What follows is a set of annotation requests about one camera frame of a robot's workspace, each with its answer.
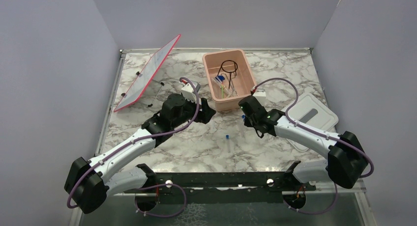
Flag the whiteboard metal leg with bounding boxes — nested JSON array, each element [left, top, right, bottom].
[[147, 80, 165, 108]]

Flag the pink plastic bin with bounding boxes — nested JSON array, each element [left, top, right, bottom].
[[203, 49, 257, 112]]

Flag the black wire ring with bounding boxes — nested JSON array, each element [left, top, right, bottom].
[[217, 59, 239, 90]]

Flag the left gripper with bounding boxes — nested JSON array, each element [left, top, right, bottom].
[[172, 94, 216, 129]]

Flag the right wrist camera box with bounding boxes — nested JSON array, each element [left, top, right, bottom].
[[251, 88, 267, 106]]

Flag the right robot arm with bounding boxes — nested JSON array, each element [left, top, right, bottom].
[[238, 95, 371, 190]]

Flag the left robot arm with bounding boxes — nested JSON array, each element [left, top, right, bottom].
[[64, 93, 216, 214]]

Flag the two blue capped vials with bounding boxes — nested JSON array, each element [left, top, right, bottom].
[[225, 135, 232, 153]]

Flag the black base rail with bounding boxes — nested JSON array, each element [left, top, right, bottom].
[[126, 171, 316, 204]]

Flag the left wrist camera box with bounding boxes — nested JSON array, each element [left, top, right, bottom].
[[181, 83, 200, 103]]

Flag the green red yellow stirring rods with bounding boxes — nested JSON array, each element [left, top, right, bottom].
[[221, 83, 228, 98]]

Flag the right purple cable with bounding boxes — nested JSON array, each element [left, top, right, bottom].
[[252, 77, 375, 215]]

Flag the white plastic lid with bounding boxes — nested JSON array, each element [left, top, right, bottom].
[[289, 92, 339, 132]]

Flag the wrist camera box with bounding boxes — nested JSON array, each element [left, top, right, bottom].
[[181, 83, 200, 103], [251, 88, 267, 106]]

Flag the metal crucible tongs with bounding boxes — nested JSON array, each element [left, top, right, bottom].
[[227, 80, 238, 97]]

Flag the red framed whiteboard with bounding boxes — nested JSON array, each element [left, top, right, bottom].
[[113, 34, 181, 113]]

